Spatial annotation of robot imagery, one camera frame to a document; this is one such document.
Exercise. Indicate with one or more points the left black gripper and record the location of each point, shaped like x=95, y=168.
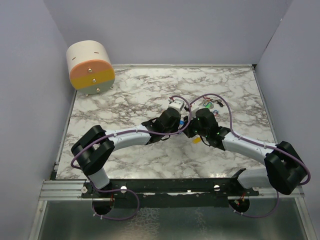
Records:
x=177, y=123

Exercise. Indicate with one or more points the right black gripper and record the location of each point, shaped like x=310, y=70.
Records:
x=188, y=133

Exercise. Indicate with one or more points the green framed key tag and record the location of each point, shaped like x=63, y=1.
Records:
x=210, y=105

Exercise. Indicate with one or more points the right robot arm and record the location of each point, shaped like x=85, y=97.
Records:
x=282, y=167

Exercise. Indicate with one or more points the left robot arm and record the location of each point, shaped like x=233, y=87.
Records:
x=94, y=148

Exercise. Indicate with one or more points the yellow solid key tag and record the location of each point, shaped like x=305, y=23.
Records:
x=197, y=140

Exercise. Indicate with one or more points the pastel three-drawer cylinder box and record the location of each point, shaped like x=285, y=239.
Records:
x=89, y=67

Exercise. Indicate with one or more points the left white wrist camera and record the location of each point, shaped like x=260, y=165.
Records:
x=177, y=105

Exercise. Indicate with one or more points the black mounting rail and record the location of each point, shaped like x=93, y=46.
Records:
x=169, y=193

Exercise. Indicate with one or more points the aluminium extrusion frame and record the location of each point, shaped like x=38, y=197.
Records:
x=61, y=190

